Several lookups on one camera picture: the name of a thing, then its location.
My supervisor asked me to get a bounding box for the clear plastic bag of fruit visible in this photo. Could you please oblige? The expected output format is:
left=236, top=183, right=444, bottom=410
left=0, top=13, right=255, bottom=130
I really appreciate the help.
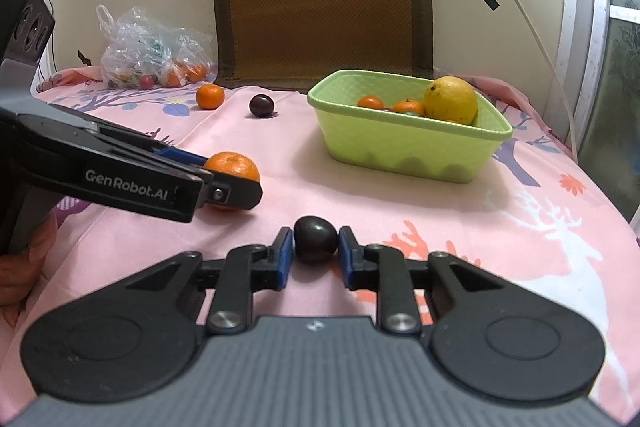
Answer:
left=96, top=4, right=217, bottom=90

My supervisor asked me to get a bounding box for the mandarin orange front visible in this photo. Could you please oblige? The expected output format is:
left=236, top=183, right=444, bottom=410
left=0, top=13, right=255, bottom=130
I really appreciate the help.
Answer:
left=203, top=152, right=262, bottom=211

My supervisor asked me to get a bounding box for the dark plum front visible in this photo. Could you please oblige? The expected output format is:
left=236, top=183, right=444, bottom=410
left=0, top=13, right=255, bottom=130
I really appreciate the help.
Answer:
left=293, top=216, right=338, bottom=265

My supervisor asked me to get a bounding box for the person's left hand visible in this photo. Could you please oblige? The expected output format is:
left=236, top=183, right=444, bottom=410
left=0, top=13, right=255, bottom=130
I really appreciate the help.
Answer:
left=0, top=212, right=58, bottom=327

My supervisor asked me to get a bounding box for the mandarin orange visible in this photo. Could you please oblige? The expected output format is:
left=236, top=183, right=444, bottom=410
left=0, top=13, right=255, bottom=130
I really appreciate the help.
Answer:
left=195, top=83, right=226, bottom=110
left=203, top=152, right=262, bottom=211

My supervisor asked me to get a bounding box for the yellow lemon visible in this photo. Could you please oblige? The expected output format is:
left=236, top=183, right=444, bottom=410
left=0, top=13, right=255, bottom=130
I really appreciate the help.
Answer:
left=423, top=76, right=477, bottom=126

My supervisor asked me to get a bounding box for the orange tomato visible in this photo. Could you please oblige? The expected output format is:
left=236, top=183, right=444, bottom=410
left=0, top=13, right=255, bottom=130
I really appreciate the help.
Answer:
left=357, top=95, right=385, bottom=110
left=390, top=98, right=425, bottom=117

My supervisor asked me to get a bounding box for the white power cable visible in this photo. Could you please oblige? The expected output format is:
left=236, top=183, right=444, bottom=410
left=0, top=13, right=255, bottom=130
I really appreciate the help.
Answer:
left=462, top=0, right=580, bottom=166

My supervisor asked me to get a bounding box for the pink deer print cloth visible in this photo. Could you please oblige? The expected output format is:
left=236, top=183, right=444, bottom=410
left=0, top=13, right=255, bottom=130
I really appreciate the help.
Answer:
left=1, top=72, right=639, bottom=421

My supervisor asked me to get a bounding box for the green plastic basket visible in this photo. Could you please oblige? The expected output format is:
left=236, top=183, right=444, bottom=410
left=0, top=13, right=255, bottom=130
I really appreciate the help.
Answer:
left=307, top=69, right=513, bottom=183

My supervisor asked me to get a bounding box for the mandarin orange back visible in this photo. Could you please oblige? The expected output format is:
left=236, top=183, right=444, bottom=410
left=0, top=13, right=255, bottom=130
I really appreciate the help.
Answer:
left=195, top=83, right=226, bottom=110

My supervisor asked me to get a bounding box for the frosted glass sliding door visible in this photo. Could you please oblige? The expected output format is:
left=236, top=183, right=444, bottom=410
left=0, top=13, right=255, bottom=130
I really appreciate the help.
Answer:
left=544, top=0, right=639, bottom=225

